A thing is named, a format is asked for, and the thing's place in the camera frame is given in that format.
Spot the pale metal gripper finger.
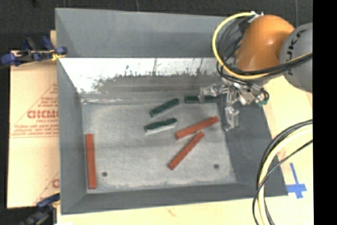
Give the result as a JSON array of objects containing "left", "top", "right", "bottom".
[
  {"left": 199, "top": 85, "right": 221, "bottom": 103},
  {"left": 223, "top": 105, "right": 241, "bottom": 132}
]

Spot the dark green flat block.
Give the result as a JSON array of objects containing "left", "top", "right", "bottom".
[
  {"left": 148, "top": 97, "right": 180, "bottom": 118},
  {"left": 184, "top": 95, "right": 218, "bottom": 104},
  {"left": 143, "top": 118, "right": 178, "bottom": 135}
]

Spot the red-brown flat block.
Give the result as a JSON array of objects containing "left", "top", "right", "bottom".
[
  {"left": 174, "top": 116, "right": 220, "bottom": 140},
  {"left": 167, "top": 131, "right": 205, "bottom": 171},
  {"left": 84, "top": 133, "right": 98, "bottom": 190}
]

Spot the grey metal bin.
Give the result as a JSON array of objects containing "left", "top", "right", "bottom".
[{"left": 54, "top": 7, "right": 288, "bottom": 214}]

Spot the brown cardboard board, red print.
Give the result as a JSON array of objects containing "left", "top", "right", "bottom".
[{"left": 6, "top": 30, "right": 62, "bottom": 209}]

